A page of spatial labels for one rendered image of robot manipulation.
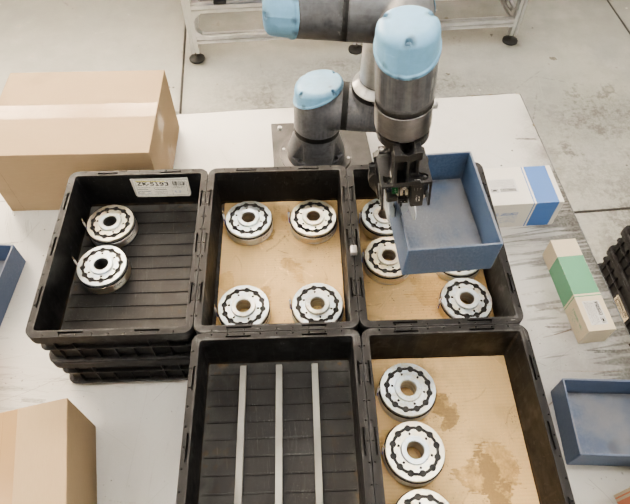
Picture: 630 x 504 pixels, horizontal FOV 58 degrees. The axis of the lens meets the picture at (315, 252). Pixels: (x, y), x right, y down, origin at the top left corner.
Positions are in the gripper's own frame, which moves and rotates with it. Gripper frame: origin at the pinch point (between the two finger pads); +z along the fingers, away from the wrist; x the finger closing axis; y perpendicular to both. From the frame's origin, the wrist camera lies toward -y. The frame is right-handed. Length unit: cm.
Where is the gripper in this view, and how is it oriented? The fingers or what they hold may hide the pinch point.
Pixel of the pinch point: (396, 206)
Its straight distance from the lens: 94.2
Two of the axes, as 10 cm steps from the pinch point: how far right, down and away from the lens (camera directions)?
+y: 0.7, 8.2, -5.7
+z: 0.9, 5.6, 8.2
